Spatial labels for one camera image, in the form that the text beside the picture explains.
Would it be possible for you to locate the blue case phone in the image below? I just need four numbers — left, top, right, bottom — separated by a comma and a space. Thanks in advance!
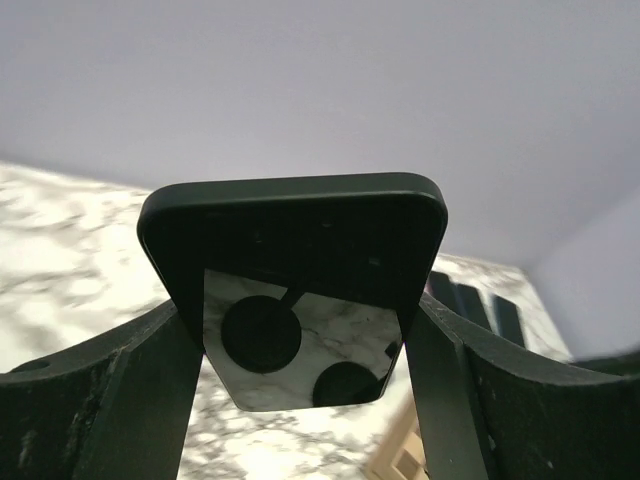
458, 284, 491, 330

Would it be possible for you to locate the wooden chessboard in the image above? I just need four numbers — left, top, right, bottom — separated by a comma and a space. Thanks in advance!
365, 397, 429, 480

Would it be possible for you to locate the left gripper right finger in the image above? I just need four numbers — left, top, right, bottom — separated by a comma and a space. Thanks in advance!
406, 297, 639, 479

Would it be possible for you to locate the purple case phone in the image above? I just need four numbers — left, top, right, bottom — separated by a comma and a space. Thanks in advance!
428, 271, 458, 311

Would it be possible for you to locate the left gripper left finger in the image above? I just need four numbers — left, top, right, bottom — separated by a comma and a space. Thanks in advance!
1, 301, 204, 479

